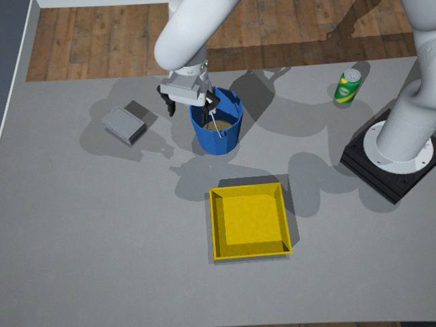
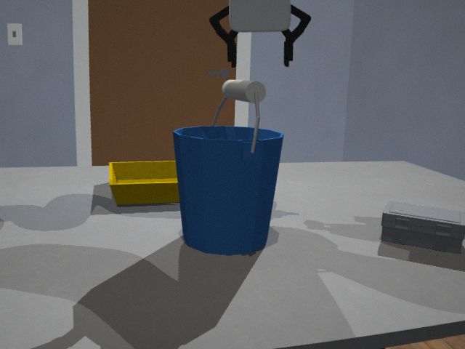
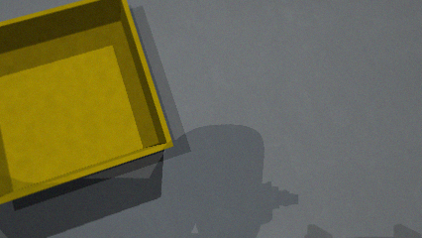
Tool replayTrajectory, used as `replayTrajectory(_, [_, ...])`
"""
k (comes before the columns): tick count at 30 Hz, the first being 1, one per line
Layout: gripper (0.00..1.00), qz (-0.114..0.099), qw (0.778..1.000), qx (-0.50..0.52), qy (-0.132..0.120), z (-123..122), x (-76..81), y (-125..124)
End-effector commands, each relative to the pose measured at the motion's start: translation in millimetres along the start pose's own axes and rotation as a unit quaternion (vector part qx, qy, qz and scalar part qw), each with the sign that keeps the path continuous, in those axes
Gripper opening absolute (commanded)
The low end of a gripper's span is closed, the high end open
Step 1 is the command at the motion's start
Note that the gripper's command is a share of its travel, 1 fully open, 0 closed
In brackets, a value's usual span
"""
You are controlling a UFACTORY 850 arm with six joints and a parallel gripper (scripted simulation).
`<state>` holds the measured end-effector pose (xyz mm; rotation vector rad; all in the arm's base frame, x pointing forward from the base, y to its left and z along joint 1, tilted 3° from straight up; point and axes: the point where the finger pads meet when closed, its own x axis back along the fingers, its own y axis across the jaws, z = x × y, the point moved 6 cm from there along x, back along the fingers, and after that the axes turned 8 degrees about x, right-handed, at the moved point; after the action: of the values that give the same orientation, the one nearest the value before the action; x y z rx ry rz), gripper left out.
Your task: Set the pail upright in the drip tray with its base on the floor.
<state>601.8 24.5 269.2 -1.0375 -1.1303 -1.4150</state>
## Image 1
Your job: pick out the blue bucket with grey handle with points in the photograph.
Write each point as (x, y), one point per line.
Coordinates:
(219, 134)

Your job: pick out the yellow square tray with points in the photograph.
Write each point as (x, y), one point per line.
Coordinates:
(249, 221)

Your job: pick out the grey rectangular case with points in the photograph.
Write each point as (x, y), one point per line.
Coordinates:
(124, 124)

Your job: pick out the green drink can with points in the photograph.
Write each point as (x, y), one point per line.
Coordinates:
(348, 85)

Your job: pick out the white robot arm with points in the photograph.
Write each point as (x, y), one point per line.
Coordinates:
(401, 144)

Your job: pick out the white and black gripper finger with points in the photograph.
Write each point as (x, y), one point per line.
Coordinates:
(209, 106)
(169, 102)

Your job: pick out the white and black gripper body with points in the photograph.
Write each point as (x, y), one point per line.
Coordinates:
(201, 80)

